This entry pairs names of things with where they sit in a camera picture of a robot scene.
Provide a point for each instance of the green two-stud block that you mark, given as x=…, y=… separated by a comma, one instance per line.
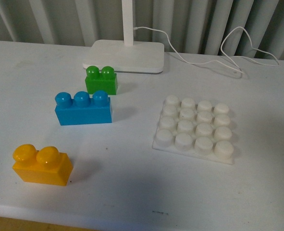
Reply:
x=104, y=79

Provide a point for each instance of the blue three-stud block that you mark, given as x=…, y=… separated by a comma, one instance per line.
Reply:
x=83, y=109

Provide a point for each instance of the yellow two-stud block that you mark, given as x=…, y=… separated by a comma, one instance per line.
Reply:
x=45, y=166

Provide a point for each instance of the white desk lamp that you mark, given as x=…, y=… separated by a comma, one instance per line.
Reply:
x=127, y=55

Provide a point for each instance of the white studded base plate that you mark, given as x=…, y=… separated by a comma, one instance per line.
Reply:
x=200, y=130

